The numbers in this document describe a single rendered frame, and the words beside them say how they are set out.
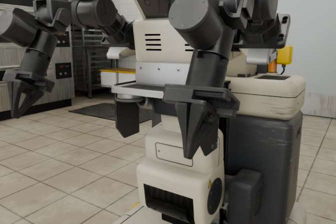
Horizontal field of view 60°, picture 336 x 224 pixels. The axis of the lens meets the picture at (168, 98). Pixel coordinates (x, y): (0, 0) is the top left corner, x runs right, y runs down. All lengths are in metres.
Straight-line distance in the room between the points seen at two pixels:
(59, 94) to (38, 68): 3.69
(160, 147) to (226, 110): 0.45
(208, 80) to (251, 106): 0.57
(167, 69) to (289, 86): 0.39
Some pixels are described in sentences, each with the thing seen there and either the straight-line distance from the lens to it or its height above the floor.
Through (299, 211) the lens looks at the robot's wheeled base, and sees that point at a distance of 1.34.
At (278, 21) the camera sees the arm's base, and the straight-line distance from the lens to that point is 0.72.
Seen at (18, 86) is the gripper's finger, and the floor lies 0.84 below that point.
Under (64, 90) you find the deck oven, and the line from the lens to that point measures 4.45.
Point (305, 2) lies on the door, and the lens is 4.16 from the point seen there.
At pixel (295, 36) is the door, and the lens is 4.15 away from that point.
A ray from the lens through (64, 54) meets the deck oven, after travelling 4.42.
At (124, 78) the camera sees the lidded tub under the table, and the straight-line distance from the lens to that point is 4.63.
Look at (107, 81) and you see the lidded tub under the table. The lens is 4.90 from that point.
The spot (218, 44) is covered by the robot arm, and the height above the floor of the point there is 0.93.
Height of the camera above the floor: 0.93
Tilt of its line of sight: 11 degrees down
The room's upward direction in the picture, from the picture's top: straight up
